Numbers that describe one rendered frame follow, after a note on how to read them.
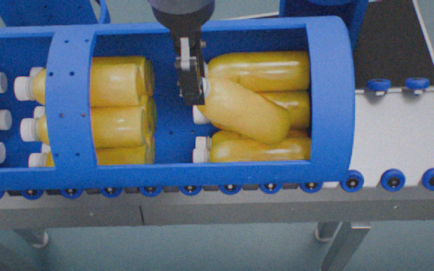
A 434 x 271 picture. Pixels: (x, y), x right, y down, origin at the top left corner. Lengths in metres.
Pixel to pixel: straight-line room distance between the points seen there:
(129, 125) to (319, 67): 0.32
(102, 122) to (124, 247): 1.16
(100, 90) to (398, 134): 0.59
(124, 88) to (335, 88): 0.33
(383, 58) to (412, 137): 1.05
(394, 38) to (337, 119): 1.42
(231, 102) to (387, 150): 0.42
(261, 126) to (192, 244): 1.18
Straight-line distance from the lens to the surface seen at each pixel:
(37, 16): 1.61
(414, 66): 2.27
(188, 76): 0.74
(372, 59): 2.25
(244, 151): 1.00
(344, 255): 1.72
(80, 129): 0.93
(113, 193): 1.14
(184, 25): 0.69
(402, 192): 1.19
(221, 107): 0.89
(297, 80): 1.03
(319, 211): 1.20
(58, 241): 2.17
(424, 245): 2.16
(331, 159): 0.95
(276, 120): 0.96
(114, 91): 0.97
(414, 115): 1.26
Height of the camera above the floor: 2.00
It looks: 65 degrees down
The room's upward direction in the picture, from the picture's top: 6 degrees counter-clockwise
